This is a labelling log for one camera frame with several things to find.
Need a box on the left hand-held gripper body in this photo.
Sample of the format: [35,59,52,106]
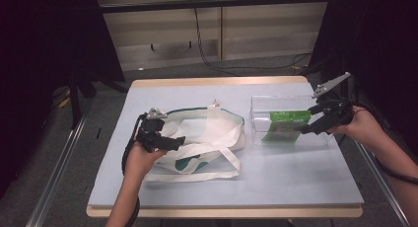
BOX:
[135,107,169,153]

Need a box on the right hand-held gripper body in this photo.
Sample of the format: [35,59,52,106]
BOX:
[310,71,356,133]

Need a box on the green snack box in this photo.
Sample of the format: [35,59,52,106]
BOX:
[261,110,313,143]

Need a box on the white canvas tote bag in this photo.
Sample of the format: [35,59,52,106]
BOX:
[144,100,247,184]

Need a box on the clear plastic bin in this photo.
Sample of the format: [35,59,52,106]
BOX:
[249,95,333,147]

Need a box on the person's right hand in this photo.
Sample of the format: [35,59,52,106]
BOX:
[327,105,380,144]

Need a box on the person's left hand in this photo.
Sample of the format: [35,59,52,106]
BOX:
[125,142,168,183]

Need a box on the wooden table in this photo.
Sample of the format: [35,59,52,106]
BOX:
[86,75,365,219]

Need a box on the light blue table mat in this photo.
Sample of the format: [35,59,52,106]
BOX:
[88,82,365,208]

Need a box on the black metal stand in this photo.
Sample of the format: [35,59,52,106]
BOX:
[66,68,84,130]

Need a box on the black curtain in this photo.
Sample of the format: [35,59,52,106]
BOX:
[308,0,418,157]
[0,0,126,199]

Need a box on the black horizontal bar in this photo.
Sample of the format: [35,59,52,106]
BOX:
[98,0,331,15]

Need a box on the left hand-held gripper cable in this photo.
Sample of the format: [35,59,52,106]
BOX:
[120,113,148,227]

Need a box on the hand-held gripper cable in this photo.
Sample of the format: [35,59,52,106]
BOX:
[120,113,148,227]
[352,103,418,186]

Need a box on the aluminium floor rail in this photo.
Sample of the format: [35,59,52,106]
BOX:
[25,110,91,227]
[324,86,418,227]

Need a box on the right hand-held gripper cable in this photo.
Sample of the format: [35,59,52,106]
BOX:
[352,103,418,186]

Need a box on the black wall cable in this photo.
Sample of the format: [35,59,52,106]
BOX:
[192,7,314,78]

